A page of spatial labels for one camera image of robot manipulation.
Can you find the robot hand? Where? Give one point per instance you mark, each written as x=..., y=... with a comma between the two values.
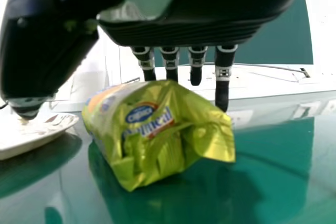
x=183, y=6

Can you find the yellow-green biscuit packet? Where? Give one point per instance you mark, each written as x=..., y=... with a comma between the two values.
x=157, y=134

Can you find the plate with brown leaf pattern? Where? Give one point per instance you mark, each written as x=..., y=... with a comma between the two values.
x=31, y=134

